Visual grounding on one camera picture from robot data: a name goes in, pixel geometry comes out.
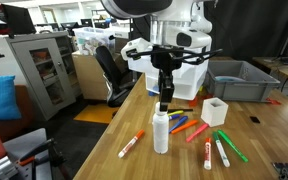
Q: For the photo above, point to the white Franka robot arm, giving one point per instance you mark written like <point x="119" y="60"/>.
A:
<point x="177" y="20"/>

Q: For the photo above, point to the pink marker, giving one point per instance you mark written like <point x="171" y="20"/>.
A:
<point x="197" y="132"/>

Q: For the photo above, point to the black monitor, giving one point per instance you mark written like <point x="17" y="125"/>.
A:
<point x="19" y="18"/>

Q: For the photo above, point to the white marker green cap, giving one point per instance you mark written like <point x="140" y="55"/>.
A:
<point x="221" y="151"/>

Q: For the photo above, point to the grey plastic crate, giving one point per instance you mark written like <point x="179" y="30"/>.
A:
<point x="250" y="91"/>

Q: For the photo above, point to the yellow floor mat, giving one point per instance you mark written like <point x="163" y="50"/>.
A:
<point x="94" y="114"/>

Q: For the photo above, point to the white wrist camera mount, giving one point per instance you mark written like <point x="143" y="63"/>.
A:
<point x="135" y="49"/>

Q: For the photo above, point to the pale blue plate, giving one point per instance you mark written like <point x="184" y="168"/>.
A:
<point x="229" y="79"/>

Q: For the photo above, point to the white plastic drawer unit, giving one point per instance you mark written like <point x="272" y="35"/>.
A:
<point x="206" y="66"/>

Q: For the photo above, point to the blue cushion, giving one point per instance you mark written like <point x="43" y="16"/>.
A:
<point x="0" y="98"/>

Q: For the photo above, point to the white marker blue cap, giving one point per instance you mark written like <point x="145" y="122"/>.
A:
<point x="174" y="117"/>

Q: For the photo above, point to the blue toy block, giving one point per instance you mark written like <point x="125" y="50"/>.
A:
<point x="151" y="93"/>

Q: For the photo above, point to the white marker orange cap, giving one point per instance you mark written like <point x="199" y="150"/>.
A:
<point x="132" y="144"/>

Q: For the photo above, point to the brown sofa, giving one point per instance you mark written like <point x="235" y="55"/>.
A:
<point x="7" y="128"/>

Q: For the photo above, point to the black marker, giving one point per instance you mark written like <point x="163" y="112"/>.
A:
<point x="180" y="110"/>

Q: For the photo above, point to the black curtain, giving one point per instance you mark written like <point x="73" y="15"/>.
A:
<point x="250" y="26"/>

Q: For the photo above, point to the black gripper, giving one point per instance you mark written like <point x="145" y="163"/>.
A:
<point x="166" y="58"/>

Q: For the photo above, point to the red toy block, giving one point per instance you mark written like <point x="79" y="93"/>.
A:
<point x="193" y="101"/>
<point x="208" y="96"/>

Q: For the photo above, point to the black office chair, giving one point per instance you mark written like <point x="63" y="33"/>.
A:
<point x="110" y="66"/>

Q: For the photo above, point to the red plastic clip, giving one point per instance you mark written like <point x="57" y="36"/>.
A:
<point x="273" y="101"/>

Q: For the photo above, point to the small black flat object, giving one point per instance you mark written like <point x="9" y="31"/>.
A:
<point x="255" y="120"/>

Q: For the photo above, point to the white marker red cap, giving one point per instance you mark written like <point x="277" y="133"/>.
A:
<point x="207" y="155"/>

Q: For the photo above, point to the grey metal cabinet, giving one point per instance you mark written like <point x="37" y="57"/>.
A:
<point x="19" y="73"/>

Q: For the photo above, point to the beige wooden cabinet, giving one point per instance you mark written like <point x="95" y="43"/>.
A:
<point x="89" y="76"/>

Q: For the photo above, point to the wooden side table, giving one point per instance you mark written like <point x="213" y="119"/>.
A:
<point x="284" y="68"/>

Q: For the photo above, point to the white plastic bottle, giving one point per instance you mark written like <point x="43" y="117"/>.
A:
<point x="160" y="133"/>

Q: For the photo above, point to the clear plastic storage bin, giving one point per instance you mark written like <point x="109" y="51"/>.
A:
<point x="94" y="40"/>

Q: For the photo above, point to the white square pen holder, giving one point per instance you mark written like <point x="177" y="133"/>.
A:
<point x="214" y="115"/>

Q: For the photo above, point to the yellow marker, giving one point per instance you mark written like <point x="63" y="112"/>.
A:
<point x="176" y="113"/>

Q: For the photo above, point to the white bottle lid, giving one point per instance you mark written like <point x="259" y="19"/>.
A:
<point x="157" y="107"/>

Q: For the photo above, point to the grey side table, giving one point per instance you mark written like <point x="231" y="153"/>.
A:
<point x="27" y="140"/>

